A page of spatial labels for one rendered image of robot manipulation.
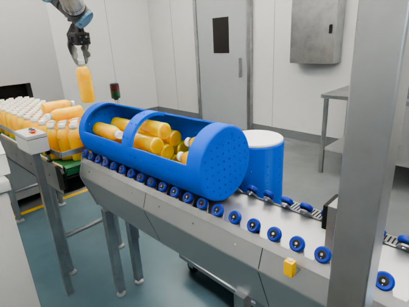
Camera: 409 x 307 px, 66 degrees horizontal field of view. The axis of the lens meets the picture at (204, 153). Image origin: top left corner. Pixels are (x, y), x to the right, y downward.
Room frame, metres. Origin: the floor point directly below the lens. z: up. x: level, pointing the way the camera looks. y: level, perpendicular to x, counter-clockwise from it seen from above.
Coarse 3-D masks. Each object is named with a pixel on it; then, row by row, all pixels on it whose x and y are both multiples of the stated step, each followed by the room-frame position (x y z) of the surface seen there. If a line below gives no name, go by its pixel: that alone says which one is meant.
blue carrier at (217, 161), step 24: (96, 120) 1.65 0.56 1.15; (144, 120) 1.31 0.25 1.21; (168, 120) 1.46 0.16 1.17; (192, 120) 1.28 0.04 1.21; (96, 144) 1.46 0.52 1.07; (120, 144) 1.30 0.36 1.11; (192, 144) 1.03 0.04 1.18; (216, 144) 1.03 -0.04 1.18; (240, 144) 1.12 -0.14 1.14; (144, 168) 1.21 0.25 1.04; (168, 168) 1.08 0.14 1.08; (192, 168) 0.99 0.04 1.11; (216, 168) 1.03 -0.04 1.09; (240, 168) 1.13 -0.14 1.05; (192, 192) 1.06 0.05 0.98; (216, 192) 1.02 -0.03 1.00
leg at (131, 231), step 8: (128, 224) 1.69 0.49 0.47; (128, 232) 1.70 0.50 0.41; (136, 232) 1.72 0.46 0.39; (128, 240) 1.71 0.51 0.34; (136, 240) 1.71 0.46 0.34; (136, 248) 1.71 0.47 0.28; (136, 256) 1.70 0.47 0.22; (136, 264) 1.70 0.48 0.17; (136, 272) 1.69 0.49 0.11; (136, 280) 1.73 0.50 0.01
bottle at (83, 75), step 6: (78, 66) 1.65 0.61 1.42; (84, 66) 1.65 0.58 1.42; (78, 72) 1.63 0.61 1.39; (84, 72) 1.63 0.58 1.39; (90, 72) 1.67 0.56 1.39; (78, 78) 1.63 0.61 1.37; (84, 78) 1.63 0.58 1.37; (90, 78) 1.65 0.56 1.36; (78, 84) 1.64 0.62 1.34; (84, 84) 1.63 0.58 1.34; (90, 84) 1.65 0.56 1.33; (84, 90) 1.63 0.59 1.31; (90, 90) 1.64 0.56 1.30; (84, 96) 1.63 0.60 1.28; (90, 96) 1.64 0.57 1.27; (84, 102) 1.64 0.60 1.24
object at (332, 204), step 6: (336, 198) 0.80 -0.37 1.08; (324, 204) 0.77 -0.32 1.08; (330, 204) 0.76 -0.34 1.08; (336, 204) 0.76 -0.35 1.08; (324, 210) 0.76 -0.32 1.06; (330, 210) 0.75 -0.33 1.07; (336, 210) 0.74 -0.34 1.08; (324, 216) 0.76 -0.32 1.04; (330, 216) 0.74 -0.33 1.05; (324, 222) 0.76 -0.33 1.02; (330, 222) 0.74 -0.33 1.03; (324, 228) 0.76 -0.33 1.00; (330, 228) 0.74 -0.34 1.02; (330, 234) 0.74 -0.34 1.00; (330, 240) 0.74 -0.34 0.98; (324, 246) 0.75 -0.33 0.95; (330, 246) 0.74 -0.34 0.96
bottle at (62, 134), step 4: (60, 128) 1.74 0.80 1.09; (64, 128) 1.76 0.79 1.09; (60, 132) 1.73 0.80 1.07; (64, 132) 1.74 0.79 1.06; (60, 136) 1.73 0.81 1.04; (64, 136) 1.73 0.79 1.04; (60, 140) 1.73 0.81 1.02; (64, 140) 1.73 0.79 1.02; (68, 140) 1.74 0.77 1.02; (60, 144) 1.73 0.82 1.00; (64, 144) 1.73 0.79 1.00; (68, 144) 1.74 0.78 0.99; (60, 148) 1.73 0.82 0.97; (64, 148) 1.73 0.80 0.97; (68, 148) 1.74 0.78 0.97; (60, 152) 1.74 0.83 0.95; (68, 156) 1.73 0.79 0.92
